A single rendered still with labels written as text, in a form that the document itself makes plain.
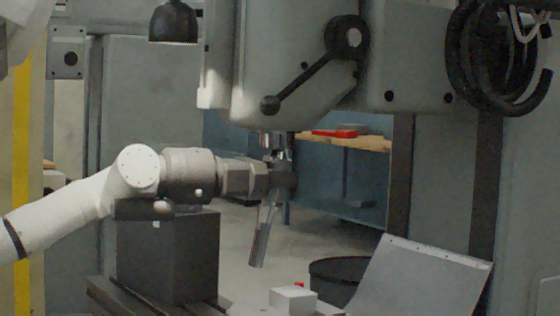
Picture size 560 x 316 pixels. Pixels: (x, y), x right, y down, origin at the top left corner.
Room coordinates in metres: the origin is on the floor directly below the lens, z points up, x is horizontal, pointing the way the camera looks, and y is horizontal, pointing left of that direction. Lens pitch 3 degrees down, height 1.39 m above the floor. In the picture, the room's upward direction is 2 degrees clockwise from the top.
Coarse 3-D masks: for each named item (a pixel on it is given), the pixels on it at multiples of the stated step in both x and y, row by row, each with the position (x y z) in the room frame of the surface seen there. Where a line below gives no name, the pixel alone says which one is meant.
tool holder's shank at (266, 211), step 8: (264, 208) 1.28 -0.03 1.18; (272, 208) 1.28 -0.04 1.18; (264, 216) 1.29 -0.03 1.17; (272, 216) 1.29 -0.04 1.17; (256, 224) 1.29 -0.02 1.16; (264, 224) 1.29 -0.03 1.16; (256, 232) 1.29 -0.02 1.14; (264, 232) 1.29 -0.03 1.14; (256, 240) 1.29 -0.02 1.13; (264, 240) 1.29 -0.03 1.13; (256, 248) 1.29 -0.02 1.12; (264, 248) 1.29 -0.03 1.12; (256, 256) 1.29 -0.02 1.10; (248, 264) 1.29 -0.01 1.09; (256, 264) 1.28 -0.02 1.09
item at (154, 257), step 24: (192, 216) 1.61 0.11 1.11; (216, 216) 1.65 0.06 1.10; (120, 240) 1.73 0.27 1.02; (144, 240) 1.66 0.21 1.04; (168, 240) 1.59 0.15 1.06; (192, 240) 1.61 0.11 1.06; (216, 240) 1.65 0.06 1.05; (120, 264) 1.73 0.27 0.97; (144, 264) 1.66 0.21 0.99; (168, 264) 1.59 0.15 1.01; (192, 264) 1.61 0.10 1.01; (216, 264) 1.65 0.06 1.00; (144, 288) 1.66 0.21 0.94; (168, 288) 1.59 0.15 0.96; (192, 288) 1.61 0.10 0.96; (216, 288) 1.65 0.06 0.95
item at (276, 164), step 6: (264, 156) 1.29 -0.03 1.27; (264, 162) 1.29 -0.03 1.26; (270, 162) 1.28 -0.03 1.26; (276, 162) 1.28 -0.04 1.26; (282, 162) 1.28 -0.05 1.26; (288, 162) 1.28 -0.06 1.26; (270, 168) 1.28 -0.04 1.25; (276, 168) 1.28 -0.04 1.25; (282, 168) 1.28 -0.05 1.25; (288, 168) 1.29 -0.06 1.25; (270, 192) 1.28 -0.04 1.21; (276, 192) 1.28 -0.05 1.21; (282, 192) 1.28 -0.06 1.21
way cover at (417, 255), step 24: (384, 240) 1.60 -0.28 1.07; (408, 240) 1.55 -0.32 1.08; (384, 264) 1.57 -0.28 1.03; (408, 264) 1.51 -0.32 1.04; (432, 264) 1.46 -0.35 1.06; (456, 264) 1.41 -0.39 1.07; (480, 264) 1.36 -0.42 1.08; (360, 288) 1.58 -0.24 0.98; (384, 288) 1.53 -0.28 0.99; (408, 288) 1.48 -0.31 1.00; (432, 288) 1.43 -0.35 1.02; (456, 288) 1.38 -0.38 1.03; (480, 288) 1.34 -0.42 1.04; (360, 312) 1.54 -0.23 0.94; (384, 312) 1.49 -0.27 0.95; (408, 312) 1.44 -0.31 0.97; (432, 312) 1.40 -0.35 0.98; (456, 312) 1.35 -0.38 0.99
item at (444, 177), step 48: (480, 0) 1.46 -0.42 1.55; (528, 96) 1.36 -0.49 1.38; (432, 144) 1.51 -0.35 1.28; (480, 144) 1.39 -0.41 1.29; (528, 144) 1.35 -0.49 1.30; (432, 192) 1.50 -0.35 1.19; (480, 192) 1.39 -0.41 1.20; (528, 192) 1.34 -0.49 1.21; (432, 240) 1.50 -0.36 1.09; (480, 240) 1.38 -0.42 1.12; (528, 240) 1.34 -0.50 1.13; (528, 288) 1.35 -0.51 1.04
